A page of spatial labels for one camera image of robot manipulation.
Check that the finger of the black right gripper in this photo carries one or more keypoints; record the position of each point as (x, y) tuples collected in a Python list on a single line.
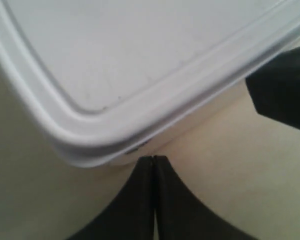
[(275, 88)]

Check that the white lidded plastic container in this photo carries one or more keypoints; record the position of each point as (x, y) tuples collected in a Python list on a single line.
[(103, 77)]

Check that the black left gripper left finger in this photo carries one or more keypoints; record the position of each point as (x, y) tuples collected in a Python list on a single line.
[(130, 215)]

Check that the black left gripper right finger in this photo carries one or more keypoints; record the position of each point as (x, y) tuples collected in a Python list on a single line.
[(180, 215)]

